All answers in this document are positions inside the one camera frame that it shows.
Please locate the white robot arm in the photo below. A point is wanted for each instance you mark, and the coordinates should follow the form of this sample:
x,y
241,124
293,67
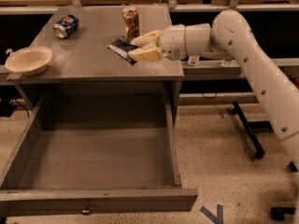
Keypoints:
x,y
229,36

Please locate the blue tape floor marker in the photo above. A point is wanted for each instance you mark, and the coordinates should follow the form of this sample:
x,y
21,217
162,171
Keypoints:
x,y
214,218

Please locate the white pump lotion bottle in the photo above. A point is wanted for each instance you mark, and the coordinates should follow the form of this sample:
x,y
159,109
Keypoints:
x,y
193,61

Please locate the black rolling stand base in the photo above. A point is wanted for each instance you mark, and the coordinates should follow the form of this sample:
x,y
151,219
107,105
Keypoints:
x,y
251,128

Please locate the white paper bowl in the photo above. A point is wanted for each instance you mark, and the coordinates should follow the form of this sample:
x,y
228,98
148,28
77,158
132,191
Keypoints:
x,y
29,61

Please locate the grey metal shelf rail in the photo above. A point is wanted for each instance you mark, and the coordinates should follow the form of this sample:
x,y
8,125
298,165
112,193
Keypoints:
x,y
214,70

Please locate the grey metal cabinet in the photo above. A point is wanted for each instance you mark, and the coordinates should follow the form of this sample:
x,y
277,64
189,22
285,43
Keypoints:
x,y
92,86

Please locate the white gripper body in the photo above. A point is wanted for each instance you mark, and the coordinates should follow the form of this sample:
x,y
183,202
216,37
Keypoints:
x,y
173,41

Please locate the crushed blue pepsi can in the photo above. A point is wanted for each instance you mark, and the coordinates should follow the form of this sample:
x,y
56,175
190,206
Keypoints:
x,y
66,26

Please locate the crushed gold soda can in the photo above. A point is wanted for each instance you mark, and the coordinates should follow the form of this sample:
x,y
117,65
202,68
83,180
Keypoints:
x,y
131,20

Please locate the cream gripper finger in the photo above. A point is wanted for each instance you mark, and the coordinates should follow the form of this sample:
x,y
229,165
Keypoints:
x,y
150,37
148,53

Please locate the grey open top drawer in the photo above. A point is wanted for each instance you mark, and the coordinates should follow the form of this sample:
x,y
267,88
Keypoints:
x,y
88,154

